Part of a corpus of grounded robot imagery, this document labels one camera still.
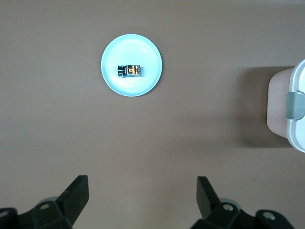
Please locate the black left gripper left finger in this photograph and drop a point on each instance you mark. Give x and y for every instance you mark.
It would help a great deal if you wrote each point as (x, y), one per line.
(71, 202)

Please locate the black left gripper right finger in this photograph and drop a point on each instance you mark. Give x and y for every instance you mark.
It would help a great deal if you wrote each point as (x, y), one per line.
(209, 205)

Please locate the orange push-button switch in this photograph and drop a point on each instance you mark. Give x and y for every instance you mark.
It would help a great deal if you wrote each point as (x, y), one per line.
(131, 70)

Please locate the white lidded storage box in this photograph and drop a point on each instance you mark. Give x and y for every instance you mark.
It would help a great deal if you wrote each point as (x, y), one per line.
(277, 107)

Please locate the light blue round plate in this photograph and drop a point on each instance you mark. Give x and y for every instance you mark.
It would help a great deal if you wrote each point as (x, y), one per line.
(114, 52)

